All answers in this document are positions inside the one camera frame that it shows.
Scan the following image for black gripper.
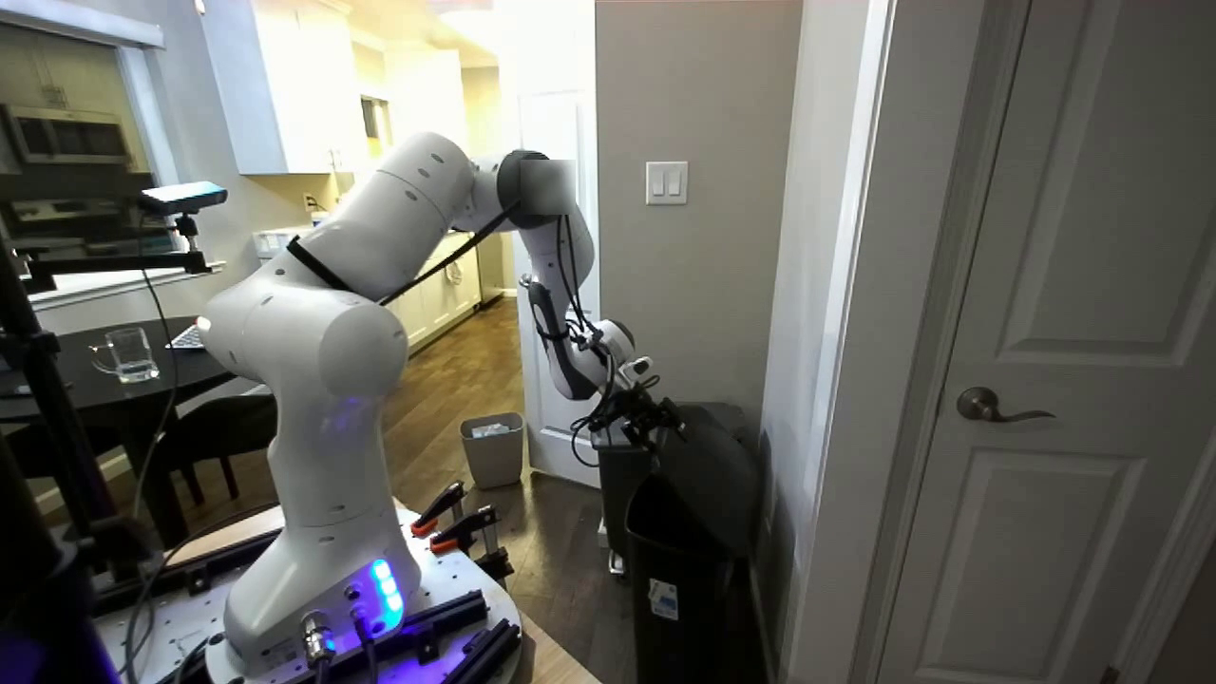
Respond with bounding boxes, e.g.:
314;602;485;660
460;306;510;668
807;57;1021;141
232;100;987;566
594;378;693;449

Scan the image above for black bin lid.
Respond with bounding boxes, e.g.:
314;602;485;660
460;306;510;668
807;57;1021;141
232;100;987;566
645;404;769;564

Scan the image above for black trash bin body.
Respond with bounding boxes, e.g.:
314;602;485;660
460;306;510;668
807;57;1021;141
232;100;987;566
622;473;762;684

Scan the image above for gray step trash can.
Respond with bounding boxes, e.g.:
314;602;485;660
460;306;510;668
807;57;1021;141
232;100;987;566
594;401;754;580

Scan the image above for small gray wastebasket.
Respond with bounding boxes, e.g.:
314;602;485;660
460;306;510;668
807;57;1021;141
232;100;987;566
456;412;528;494

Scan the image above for white kitchen base cabinets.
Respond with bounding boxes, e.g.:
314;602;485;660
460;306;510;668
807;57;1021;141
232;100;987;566
384;233;510;363

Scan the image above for silver robot mounting plate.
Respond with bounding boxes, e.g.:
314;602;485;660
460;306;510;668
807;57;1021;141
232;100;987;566
92;499;534;684

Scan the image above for white panel door with lever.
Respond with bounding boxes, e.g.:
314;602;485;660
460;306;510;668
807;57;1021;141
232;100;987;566
869;0;1216;684

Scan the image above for dark wooden chair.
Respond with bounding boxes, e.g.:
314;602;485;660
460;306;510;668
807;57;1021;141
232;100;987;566
138;378;279;547

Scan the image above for clear glass pitcher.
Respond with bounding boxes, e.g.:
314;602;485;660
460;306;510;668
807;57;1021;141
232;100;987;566
87;325;165;389

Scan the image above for black tripod stand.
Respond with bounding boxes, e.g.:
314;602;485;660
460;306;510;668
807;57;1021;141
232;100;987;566
0;226;218;684

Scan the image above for dark dining table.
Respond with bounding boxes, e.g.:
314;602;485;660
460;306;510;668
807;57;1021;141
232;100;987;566
0;316;242;431

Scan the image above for dark microwave oven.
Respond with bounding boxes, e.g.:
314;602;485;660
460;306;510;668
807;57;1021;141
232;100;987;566
0;105;108;166

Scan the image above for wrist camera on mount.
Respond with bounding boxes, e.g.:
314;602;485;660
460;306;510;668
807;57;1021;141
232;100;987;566
610;359;666;394

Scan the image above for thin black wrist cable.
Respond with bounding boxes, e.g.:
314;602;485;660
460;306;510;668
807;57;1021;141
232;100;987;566
562;414;616;475

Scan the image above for white double light switch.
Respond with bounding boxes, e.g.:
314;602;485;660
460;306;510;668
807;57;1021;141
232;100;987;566
642;155;693;208

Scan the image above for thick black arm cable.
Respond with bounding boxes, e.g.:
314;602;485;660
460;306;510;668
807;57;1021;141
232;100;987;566
376;159;569;309

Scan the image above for black mounting bracket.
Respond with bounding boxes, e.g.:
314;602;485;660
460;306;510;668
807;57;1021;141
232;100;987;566
360;585;491;665
442;617;528;684

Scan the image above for dark metal lever door handle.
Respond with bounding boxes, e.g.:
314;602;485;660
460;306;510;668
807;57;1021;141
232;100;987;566
954;384;1060;431

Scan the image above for black arm strap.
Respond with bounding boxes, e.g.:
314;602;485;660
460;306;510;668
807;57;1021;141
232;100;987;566
280;233;384;298

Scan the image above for white kitchen wall cabinets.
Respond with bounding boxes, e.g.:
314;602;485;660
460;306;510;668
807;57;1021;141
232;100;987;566
200;0;384;179

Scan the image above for black stereo camera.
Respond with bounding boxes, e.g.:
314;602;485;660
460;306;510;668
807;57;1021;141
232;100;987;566
138;179;232;242

